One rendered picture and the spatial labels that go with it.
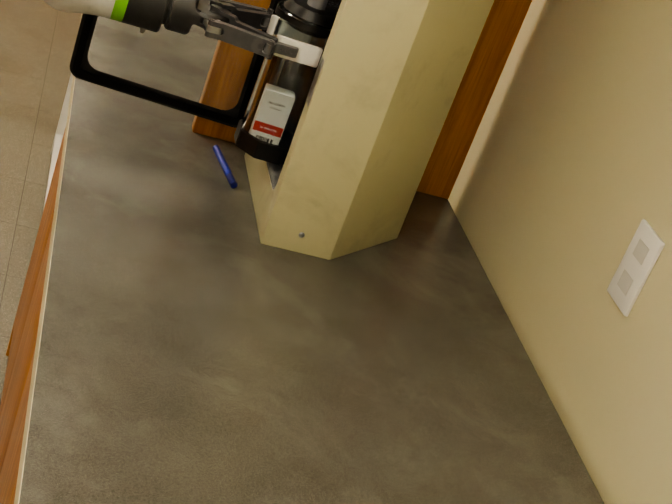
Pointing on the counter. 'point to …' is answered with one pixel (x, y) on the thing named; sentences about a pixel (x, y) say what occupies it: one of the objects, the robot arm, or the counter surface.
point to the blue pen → (225, 166)
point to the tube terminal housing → (367, 125)
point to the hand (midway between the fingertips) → (300, 42)
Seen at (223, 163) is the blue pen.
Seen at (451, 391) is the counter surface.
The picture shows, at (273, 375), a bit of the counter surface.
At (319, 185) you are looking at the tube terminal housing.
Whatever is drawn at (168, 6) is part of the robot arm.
